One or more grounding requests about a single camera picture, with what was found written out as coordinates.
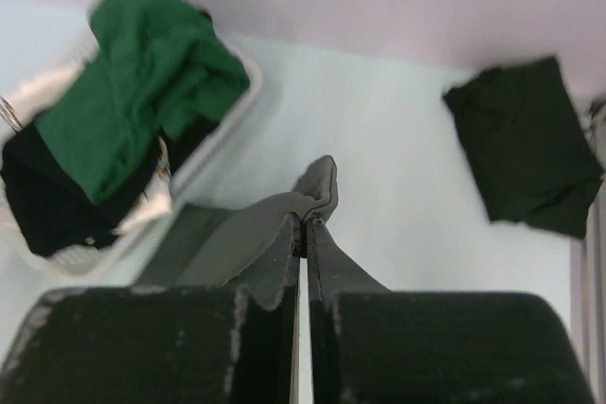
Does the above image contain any green t-shirt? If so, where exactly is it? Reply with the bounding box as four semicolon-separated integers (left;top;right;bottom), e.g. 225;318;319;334
35;0;250;203

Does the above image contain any folded black t-shirt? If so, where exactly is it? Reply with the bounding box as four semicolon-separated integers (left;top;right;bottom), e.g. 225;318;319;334
442;56;604;239

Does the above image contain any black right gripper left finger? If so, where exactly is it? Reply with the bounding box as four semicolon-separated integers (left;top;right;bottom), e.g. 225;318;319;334
1;215;299;403

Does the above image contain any black t-shirt in basket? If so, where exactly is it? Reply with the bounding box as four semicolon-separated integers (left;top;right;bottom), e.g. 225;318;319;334
1;118;219;257

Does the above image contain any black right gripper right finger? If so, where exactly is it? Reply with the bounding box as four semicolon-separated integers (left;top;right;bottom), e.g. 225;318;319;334
305;217;597;404

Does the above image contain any grey t-shirt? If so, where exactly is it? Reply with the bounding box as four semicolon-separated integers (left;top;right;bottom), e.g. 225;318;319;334
136;154;342;288

